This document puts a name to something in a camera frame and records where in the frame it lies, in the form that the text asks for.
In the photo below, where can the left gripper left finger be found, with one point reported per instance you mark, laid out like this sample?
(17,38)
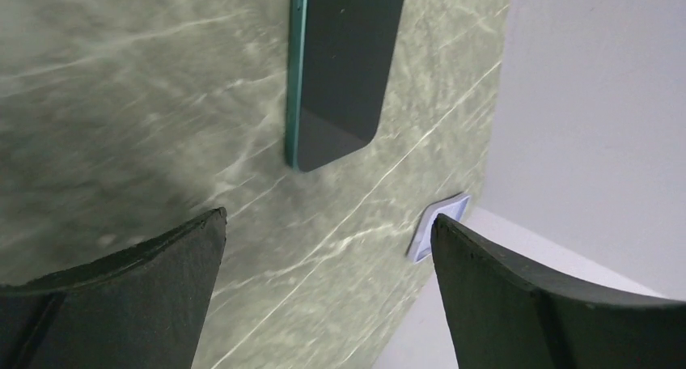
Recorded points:
(140,307)

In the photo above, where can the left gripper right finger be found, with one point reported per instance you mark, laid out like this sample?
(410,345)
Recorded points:
(505,310)

